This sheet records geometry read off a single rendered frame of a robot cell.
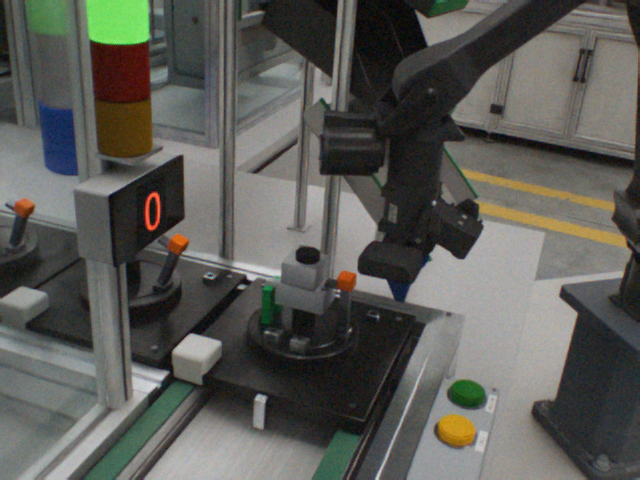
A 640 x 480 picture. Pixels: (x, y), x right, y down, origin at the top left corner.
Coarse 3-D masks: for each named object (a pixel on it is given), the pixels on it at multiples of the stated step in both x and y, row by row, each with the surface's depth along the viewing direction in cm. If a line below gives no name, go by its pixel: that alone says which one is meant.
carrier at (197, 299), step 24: (144, 264) 104; (192, 264) 109; (144, 288) 98; (168, 288) 97; (192, 288) 102; (216, 288) 103; (144, 312) 95; (168, 312) 96; (192, 312) 97; (216, 312) 99; (144, 336) 91; (168, 336) 91; (144, 360) 88; (168, 360) 89
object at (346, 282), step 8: (344, 272) 87; (328, 280) 88; (336, 280) 88; (344, 280) 86; (352, 280) 86; (336, 288) 87; (344, 288) 87; (352, 288) 86; (344, 296) 87; (344, 304) 88; (344, 312) 88; (344, 320) 89; (344, 328) 89
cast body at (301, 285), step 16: (288, 256) 88; (304, 256) 86; (320, 256) 89; (288, 272) 87; (304, 272) 86; (320, 272) 87; (288, 288) 88; (304, 288) 87; (320, 288) 88; (288, 304) 89; (304, 304) 88; (320, 304) 87
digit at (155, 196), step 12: (156, 180) 69; (144, 192) 67; (156, 192) 69; (144, 204) 68; (156, 204) 70; (144, 216) 68; (156, 216) 70; (144, 228) 68; (156, 228) 71; (144, 240) 69
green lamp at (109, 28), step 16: (96, 0) 59; (112, 0) 59; (128, 0) 60; (144, 0) 61; (96, 16) 60; (112, 16) 60; (128, 16) 60; (144, 16) 62; (96, 32) 61; (112, 32) 60; (128, 32) 61; (144, 32) 62
